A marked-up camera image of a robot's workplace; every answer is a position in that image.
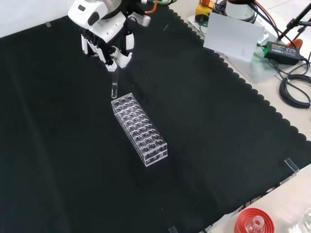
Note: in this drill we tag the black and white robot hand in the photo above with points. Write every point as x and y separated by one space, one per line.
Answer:
107 26

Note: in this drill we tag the clear glass test tube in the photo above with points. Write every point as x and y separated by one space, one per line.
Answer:
114 85

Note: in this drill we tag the clear acrylic test tube rack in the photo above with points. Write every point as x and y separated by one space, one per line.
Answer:
139 129

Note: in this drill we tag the clear acrylic cloth clamp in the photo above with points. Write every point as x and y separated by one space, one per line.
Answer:
48 24
172 229
291 166

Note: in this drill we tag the yellow stop button box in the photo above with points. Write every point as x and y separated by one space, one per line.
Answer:
202 11

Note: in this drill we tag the black scalloped bench cloth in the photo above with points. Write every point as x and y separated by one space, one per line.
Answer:
73 145

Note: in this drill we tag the pale white board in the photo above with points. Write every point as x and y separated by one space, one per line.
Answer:
230 36

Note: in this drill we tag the black power adapter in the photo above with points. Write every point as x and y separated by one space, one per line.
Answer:
283 52

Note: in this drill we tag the black tripod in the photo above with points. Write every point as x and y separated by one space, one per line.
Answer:
292 23

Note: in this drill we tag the red ribbed round funnel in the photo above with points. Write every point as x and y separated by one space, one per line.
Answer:
243 217

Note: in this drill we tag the small clear glass flask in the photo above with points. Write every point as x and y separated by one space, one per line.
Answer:
256 222

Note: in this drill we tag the clear glass vessel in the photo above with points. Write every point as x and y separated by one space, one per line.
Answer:
306 221

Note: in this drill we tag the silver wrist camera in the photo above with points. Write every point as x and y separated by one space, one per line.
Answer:
143 20

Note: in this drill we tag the grey round robot pedestal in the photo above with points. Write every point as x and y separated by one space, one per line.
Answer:
239 11

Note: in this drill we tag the aluminium base plate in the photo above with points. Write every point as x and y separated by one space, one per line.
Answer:
261 70

